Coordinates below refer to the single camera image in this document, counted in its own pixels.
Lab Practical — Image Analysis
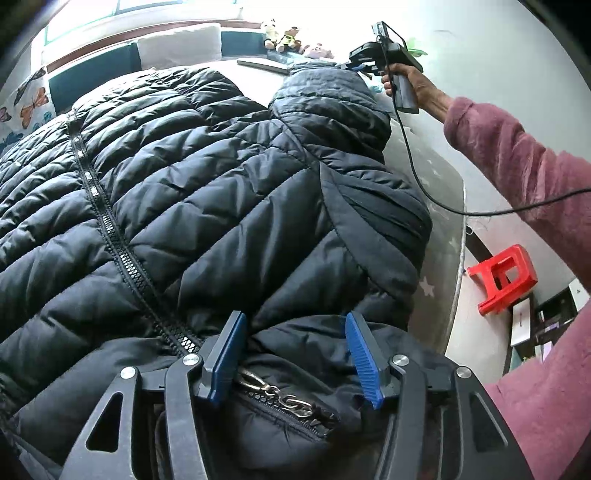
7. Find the white cow plush toy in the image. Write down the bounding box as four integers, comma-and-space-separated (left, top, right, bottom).
261, 18, 281, 51

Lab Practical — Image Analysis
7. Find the beige cushion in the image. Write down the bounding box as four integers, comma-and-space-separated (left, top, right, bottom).
136, 23, 223, 70

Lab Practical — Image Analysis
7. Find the pink plush toy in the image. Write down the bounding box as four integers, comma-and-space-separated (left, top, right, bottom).
302, 42, 335, 61

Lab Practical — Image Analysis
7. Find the grey star-print mattress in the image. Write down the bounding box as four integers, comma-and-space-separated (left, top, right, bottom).
222, 58, 468, 358

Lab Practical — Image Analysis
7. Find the person's right forearm pink sleeve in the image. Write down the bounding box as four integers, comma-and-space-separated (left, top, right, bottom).
442, 96, 591, 280

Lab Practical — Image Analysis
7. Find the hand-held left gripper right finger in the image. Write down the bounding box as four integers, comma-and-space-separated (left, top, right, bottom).
344, 311, 536, 480

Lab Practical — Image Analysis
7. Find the person's right hand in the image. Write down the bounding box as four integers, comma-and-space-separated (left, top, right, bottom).
381, 62, 452, 123

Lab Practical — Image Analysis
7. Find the black puffer jacket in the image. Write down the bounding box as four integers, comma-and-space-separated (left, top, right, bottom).
0, 62, 435, 480

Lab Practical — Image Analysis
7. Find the dark flat book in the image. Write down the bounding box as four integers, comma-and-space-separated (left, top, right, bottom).
237, 56, 290, 75

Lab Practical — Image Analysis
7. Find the person's pink fleece torso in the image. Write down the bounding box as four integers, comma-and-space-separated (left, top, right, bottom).
485, 302, 591, 480

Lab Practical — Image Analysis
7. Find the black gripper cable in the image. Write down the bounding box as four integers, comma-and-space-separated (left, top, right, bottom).
385, 23, 591, 217

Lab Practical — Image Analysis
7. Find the brown bear plush toy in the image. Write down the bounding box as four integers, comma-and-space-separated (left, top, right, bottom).
276, 27, 304, 55

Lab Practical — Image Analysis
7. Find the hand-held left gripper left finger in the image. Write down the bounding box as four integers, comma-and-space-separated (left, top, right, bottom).
60, 311, 250, 480

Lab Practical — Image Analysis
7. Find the red plastic stool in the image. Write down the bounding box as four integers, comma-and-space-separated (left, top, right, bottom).
467, 244, 539, 317

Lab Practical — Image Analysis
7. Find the teal padded headboard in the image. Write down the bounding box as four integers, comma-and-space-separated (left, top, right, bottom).
47, 28, 278, 112

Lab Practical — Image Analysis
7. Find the white cardboard box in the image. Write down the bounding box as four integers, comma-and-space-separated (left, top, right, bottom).
509, 298, 536, 348

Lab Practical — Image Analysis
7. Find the large butterfly print pillow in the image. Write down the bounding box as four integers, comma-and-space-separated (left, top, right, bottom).
0, 68, 58, 153

